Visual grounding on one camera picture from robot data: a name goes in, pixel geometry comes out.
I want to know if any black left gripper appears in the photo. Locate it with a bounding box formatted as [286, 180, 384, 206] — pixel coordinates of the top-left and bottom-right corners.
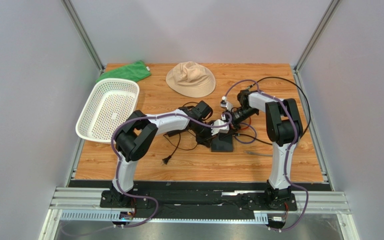
[192, 119, 218, 148]

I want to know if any black Mercury network switch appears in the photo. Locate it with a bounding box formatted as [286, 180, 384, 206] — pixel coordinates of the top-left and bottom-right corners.
[210, 133, 234, 153]

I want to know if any blue ethernet cable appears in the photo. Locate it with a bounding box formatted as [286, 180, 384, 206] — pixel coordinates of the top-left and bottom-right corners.
[233, 122, 258, 145]

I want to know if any black power adapter with cord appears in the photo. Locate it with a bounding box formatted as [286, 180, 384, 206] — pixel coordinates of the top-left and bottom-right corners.
[161, 101, 213, 165]

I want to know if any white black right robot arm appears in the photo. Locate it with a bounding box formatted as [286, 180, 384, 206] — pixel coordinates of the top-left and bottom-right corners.
[230, 90, 303, 209]

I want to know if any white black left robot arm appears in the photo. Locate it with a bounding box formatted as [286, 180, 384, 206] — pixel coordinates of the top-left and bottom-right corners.
[100, 101, 215, 208]

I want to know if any beige bucket hat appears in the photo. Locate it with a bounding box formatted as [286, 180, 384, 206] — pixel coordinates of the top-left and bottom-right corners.
[165, 61, 216, 98]

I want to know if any green cloth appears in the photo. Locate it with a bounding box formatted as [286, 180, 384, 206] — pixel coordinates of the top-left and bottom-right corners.
[95, 60, 151, 84]

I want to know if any white perforated plastic basket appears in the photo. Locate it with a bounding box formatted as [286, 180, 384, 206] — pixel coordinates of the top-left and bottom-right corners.
[75, 78, 140, 144]

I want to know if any red ethernet cable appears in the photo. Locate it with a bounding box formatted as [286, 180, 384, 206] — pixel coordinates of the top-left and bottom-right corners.
[233, 123, 251, 137]

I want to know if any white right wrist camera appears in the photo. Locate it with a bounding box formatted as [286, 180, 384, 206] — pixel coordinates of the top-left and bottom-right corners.
[220, 95, 234, 114]

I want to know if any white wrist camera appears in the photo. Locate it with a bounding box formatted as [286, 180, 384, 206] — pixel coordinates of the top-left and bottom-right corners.
[211, 112, 232, 136]
[220, 95, 234, 114]

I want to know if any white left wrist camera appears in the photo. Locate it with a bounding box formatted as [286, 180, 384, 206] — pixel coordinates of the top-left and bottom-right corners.
[211, 112, 232, 136]

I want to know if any black ethernet cable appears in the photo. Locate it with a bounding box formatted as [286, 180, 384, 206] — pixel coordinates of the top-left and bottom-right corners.
[235, 76, 312, 147]

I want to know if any grey ethernet cable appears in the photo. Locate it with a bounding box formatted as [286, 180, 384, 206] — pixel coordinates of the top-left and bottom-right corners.
[245, 150, 274, 158]

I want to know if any aluminium front rail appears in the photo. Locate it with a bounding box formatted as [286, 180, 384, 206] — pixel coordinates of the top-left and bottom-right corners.
[39, 187, 359, 240]

